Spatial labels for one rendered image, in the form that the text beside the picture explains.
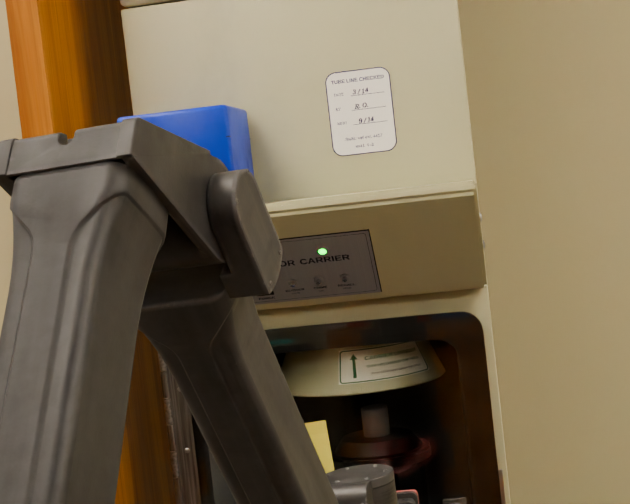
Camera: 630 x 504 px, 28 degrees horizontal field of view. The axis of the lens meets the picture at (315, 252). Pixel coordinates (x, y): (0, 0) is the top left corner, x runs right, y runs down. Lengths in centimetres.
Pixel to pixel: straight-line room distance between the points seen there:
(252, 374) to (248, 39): 54
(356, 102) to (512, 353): 55
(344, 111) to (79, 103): 26
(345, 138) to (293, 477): 48
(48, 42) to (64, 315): 65
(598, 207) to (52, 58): 75
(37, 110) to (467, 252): 41
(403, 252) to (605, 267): 55
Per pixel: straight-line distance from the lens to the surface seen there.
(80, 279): 57
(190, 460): 124
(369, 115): 119
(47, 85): 116
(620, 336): 164
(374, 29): 119
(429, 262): 113
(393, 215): 108
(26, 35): 117
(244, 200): 66
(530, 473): 166
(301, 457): 79
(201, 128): 110
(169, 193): 62
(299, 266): 113
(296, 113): 120
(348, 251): 112
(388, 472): 97
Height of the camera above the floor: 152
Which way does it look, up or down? 3 degrees down
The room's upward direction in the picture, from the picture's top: 6 degrees counter-clockwise
